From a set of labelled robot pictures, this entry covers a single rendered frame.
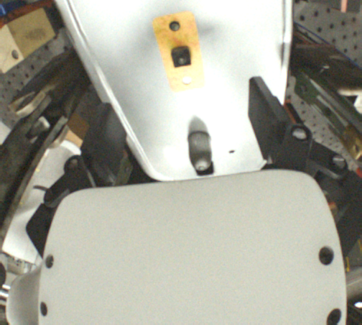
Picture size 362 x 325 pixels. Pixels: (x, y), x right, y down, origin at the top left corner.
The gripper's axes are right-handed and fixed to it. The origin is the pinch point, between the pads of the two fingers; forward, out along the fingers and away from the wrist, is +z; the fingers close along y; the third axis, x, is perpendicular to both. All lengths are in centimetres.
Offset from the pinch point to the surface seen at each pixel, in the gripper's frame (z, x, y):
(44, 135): 2.2, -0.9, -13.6
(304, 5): 39, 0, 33
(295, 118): 15.6, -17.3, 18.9
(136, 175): 15.3, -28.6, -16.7
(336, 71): 8.6, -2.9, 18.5
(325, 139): 39, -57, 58
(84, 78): 12.3, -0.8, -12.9
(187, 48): 8.3, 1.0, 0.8
